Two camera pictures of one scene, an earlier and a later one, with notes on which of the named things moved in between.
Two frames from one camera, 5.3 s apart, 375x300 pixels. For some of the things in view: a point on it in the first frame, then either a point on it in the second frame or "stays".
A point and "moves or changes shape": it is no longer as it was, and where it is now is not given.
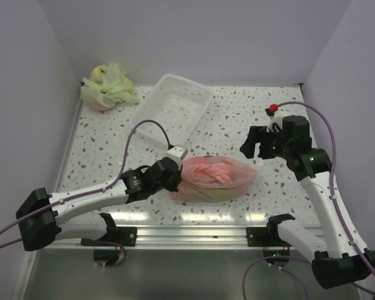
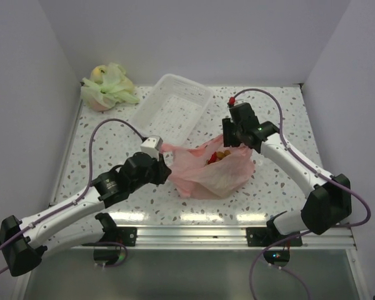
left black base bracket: [117, 236] stays
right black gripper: [254, 136] to [229, 140]
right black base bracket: [265, 237] stays
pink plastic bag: [214, 179] moves or changes shape
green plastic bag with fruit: [107, 85] stays
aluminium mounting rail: [171, 239] stays
